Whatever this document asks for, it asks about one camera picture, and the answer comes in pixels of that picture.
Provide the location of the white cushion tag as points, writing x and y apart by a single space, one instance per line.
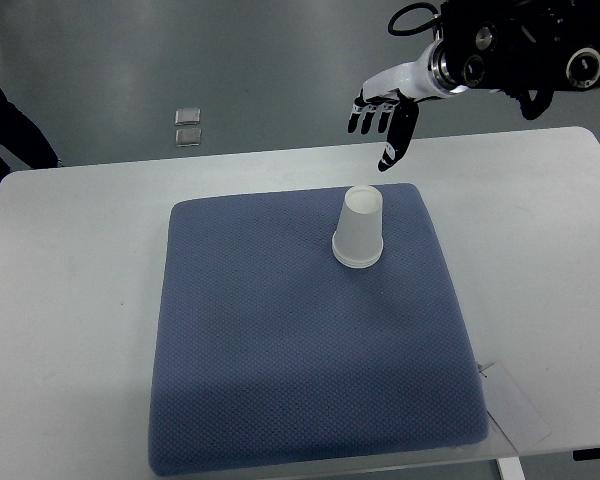
511 410

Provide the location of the upper metal floor plate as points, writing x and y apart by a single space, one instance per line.
187 116

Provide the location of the blue textured cushion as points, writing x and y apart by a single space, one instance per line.
270 351

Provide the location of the black table control panel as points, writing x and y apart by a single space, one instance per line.
586 454

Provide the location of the white table leg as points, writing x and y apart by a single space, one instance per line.
510 468

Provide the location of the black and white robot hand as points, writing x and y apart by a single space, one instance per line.
392 98

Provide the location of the white paper cup on cushion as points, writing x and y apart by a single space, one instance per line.
357 254

